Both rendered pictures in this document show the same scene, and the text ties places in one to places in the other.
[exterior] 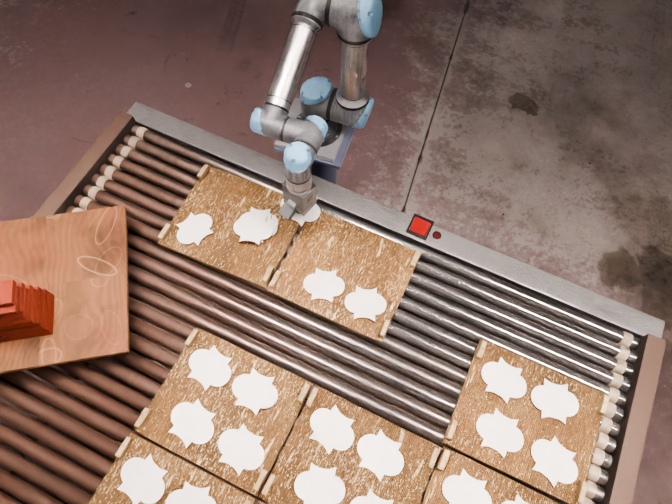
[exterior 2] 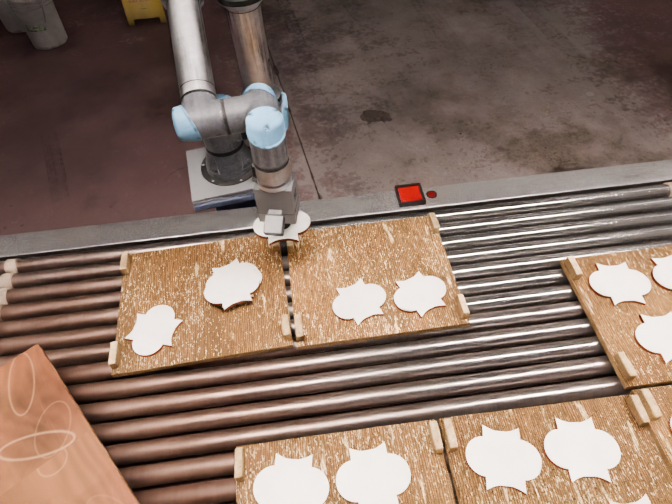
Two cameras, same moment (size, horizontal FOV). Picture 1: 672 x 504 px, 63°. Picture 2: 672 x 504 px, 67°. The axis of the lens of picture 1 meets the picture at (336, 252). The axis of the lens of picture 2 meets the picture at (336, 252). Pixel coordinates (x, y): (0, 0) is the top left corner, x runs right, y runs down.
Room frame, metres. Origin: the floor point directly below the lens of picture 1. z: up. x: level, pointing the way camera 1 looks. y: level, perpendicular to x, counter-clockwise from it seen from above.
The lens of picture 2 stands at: (0.11, 0.39, 1.98)
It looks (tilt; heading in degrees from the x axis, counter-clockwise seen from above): 51 degrees down; 333
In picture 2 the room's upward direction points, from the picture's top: 3 degrees counter-clockwise
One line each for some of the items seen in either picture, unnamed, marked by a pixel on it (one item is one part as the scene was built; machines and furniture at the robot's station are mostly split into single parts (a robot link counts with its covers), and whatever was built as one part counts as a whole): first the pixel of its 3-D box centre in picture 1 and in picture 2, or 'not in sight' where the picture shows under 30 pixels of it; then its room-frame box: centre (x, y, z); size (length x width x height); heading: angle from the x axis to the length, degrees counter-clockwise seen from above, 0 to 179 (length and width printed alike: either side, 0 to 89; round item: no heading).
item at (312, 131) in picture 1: (305, 134); (253, 111); (1.00, 0.11, 1.33); 0.11 x 0.11 x 0.08; 73
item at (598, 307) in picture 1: (372, 214); (350, 212); (1.00, -0.13, 0.89); 2.08 x 0.08 x 0.06; 68
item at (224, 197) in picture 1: (235, 224); (203, 298); (0.90, 0.36, 0.93); 0.41 x 0.35 x 0.02; 70
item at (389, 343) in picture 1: (322, 312); (376, 335); (0.61, 0.03, 0.90); 1.95 x 0.05 x 0.05; 68
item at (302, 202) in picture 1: (294, 196); (274, 202); (0.88, 0.14, 1.17); 0.12 x 0.09 x 0.16; 145
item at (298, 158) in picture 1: (298, 162); (267, 138); (0.90, 0.12, 1.33); 0.09 x 0.08 x 0.11; 163
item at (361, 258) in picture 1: (345, 272); (371, 276); (0.75, -0.04, 0.93); 0.41 x 0.35 x 0.02; 68
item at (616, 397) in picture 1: (341, 275); (366, 284); (0.75, -0.02, 0.90); 1.95 x 0.05 x 0.05; 68
